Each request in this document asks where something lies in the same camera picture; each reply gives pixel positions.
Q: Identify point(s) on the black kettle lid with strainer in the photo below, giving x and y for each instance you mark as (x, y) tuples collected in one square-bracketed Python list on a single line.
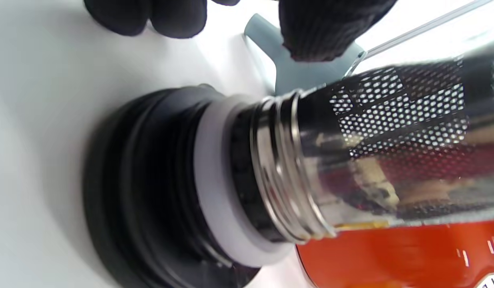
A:
[(151, 180)]

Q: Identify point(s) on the person's left hand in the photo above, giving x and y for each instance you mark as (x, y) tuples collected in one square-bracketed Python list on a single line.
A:
[(323, 28)]

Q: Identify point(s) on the blue plastic funnel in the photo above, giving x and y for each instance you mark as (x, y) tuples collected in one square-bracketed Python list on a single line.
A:
[(303, 76)]

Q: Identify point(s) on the orange hot water kettle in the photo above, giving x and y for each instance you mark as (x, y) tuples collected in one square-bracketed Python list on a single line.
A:
[(391, 256)]

